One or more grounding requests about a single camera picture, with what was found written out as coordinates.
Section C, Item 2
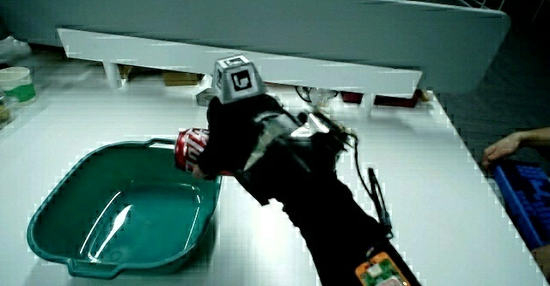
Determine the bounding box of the person's right hand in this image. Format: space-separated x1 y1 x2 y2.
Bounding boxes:
192 54 351 205

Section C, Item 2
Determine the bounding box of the red cola can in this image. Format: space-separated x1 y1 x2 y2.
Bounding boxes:
174 127 233 178

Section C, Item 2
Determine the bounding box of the another person's forearm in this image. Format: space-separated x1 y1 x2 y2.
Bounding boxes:
517 126 550 150

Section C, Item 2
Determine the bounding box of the white desk shelf riser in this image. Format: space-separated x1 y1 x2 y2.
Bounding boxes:
57 27 425 112

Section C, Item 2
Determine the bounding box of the white desk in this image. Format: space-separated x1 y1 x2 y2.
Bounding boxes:
0 58 547 286

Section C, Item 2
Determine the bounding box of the brown cardboard box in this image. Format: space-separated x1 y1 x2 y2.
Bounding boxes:
162 70 203 87

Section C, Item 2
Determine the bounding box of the white partition panel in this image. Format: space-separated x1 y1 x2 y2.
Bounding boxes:
0 0 511 94

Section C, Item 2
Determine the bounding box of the teal plastic basin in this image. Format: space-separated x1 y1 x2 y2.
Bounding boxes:
26 137 223 280

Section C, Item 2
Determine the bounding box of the dark red flat box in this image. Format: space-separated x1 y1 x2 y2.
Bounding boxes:
341 90 420 109

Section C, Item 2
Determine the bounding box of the orange green circuit board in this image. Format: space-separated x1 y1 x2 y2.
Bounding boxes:
354 251 412 286

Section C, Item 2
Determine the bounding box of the white and green cup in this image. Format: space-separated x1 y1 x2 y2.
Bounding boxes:
0 65 37 105

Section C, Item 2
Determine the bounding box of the blue plastic crate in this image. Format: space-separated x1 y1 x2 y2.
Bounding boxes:
489 159 550 251

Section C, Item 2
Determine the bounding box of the black glove cable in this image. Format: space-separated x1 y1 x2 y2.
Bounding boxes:
351 131 394 240

